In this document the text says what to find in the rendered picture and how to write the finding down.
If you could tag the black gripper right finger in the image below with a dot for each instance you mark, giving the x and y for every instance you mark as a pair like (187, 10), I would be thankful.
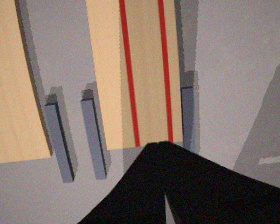
(199, 191)

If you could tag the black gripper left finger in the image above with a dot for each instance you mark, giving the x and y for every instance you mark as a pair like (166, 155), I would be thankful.
(138, 197)

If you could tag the light wooden plank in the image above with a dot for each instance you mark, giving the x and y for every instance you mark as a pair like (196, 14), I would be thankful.
(23, 135)

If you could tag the wooden strip with red lines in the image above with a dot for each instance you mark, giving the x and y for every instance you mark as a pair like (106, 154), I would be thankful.
(134, 48)

